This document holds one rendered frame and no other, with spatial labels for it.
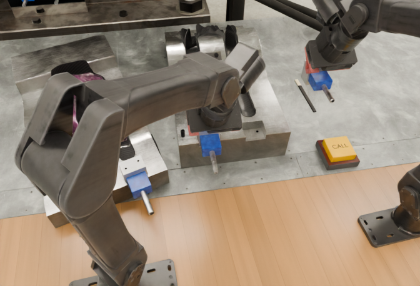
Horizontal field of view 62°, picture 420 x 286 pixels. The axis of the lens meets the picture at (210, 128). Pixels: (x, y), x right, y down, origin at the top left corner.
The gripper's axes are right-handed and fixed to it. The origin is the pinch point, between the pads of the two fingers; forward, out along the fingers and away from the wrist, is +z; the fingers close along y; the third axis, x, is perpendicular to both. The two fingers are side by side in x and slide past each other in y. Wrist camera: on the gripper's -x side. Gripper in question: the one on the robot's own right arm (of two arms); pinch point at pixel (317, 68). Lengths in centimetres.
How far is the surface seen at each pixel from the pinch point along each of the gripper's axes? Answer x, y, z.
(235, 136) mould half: 14.5, 23.2, -0.8
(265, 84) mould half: -0.1, 11.3, 7.7
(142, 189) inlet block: 24, 45, -3
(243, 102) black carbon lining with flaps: 4.9, 18.7, 5.2
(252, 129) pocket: 12.5, 18.1, 3.3
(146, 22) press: -43, 42, 42
